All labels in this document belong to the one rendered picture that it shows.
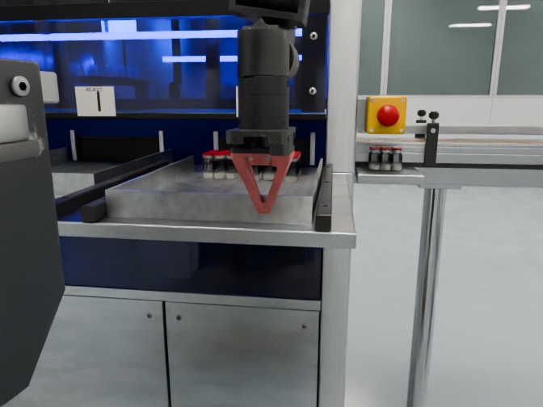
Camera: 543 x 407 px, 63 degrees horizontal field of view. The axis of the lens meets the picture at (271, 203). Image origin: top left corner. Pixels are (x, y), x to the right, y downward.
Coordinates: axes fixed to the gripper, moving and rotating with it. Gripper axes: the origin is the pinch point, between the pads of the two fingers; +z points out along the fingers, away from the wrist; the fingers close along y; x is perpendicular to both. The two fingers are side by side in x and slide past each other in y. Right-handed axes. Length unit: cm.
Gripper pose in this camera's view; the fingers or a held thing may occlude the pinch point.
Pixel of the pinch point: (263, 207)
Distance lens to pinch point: 52.3
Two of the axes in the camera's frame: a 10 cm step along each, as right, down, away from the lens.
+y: 1.4, -2.2, 9.7
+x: -9.9, -0.3, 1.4
